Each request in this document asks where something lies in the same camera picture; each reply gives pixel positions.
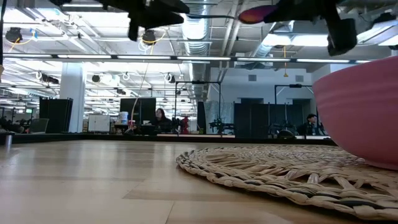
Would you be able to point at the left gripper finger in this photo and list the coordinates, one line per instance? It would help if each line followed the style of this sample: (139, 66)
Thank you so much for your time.
(168, 7)
(158, 20)

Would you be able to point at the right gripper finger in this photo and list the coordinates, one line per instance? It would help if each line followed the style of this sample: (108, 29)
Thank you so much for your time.
(292, 12)

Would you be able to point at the iridescent rainbow spoon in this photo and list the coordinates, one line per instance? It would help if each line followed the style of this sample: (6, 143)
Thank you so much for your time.
(255, 15)

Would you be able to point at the black background robot arm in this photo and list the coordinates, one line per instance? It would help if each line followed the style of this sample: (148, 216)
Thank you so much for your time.
(219, 124)

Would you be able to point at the long ceiling light strip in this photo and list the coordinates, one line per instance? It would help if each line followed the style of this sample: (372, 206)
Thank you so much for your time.
(202, 58)

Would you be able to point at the black panel screen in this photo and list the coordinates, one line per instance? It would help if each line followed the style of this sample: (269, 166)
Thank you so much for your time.
(146, 109)

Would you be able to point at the person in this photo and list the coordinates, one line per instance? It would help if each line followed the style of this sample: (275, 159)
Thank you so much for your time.
(309, 124)
(162, 121)

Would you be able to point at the white bucket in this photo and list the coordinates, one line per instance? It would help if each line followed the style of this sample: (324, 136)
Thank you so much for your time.
(123, 118)

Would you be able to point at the pink bowl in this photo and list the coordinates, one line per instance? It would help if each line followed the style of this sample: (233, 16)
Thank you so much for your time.
(357, 109)

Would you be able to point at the red machine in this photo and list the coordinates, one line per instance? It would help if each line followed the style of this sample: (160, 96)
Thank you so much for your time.
(185, 124)

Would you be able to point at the white pillar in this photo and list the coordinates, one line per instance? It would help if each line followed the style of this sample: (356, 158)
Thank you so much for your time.
(72, 102)

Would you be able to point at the white cabinet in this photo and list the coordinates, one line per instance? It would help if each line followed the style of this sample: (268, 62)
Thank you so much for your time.
(99, 123)

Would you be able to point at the black cabinet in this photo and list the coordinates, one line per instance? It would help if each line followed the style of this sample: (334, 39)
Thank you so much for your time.
(56, 115)

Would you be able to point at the round woven placemat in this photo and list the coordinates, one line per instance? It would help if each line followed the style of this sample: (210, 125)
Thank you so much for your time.
(248, 168)

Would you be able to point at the black ceiling camera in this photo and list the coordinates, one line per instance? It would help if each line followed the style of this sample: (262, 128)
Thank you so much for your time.
(149, 36)
(13, 35)

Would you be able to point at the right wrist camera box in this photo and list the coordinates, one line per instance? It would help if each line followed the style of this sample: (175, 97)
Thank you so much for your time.
(342, 37)

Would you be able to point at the silver ribbed air duct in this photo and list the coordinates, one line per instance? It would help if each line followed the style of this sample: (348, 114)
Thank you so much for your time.
(196, 34)

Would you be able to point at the slanted silver air duct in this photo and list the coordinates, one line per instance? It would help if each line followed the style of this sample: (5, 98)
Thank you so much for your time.
(264, 49)

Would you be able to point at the black rig frame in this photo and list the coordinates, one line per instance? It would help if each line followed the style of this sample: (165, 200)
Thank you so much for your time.
(293, 85)
(199, 82)

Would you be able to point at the black aluminium table frame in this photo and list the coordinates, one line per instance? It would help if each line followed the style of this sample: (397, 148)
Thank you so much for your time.
(93, 137)

